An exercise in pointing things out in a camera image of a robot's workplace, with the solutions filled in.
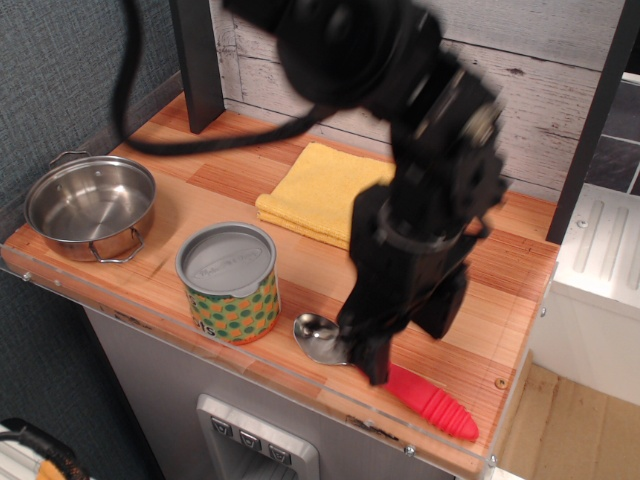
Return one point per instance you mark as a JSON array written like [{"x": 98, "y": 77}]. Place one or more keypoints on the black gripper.
[{"x": 399, "y": 280}]

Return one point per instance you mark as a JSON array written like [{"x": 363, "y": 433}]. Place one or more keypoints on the red handled metal spoon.
[{"x": 318, "y": 338}]

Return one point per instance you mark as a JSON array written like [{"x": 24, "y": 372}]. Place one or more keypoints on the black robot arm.
[{"x": 386, "y": 57}]

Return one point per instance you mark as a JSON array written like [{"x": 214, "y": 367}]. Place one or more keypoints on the green orange patterned can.
[{"x": 229, "y": 274}]

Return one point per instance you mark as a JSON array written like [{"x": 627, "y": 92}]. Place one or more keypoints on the yellow folded cloth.
[{"x": 315, "y": 198}]

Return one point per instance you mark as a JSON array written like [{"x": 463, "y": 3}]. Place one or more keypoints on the white toy sink unit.
[{"x": 588, "y": 326}]

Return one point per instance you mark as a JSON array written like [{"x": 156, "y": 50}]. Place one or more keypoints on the silver dispenser panel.
[{"x": 242, "y": 446}]

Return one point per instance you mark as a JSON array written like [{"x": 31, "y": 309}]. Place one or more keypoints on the clear acrylic table edge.
[{"x": 147, "y": 289}]

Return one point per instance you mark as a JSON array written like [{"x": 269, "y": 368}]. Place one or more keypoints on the grey toy fridge cabinet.
[{"x": 162, "y": 382}]

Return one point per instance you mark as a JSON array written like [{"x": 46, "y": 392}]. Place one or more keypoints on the stainless steel pot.
[{"x": 93, "y": 208}]

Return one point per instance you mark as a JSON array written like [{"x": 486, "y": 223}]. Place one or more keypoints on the orange black object corner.
[{"x": 27, "y": 452}]

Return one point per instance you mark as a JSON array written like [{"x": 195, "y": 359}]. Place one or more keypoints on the dark left shelf post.
[{"x": 198, "y": 60}]

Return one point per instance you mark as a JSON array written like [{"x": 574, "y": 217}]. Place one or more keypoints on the dark shelf post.
[
  {"x": 619, "y": 52},
  {"x": 198, "y": 60}
]

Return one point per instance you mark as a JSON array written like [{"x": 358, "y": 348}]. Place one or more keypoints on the dark right shelf post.
[{"x": 619, "y": 52}]

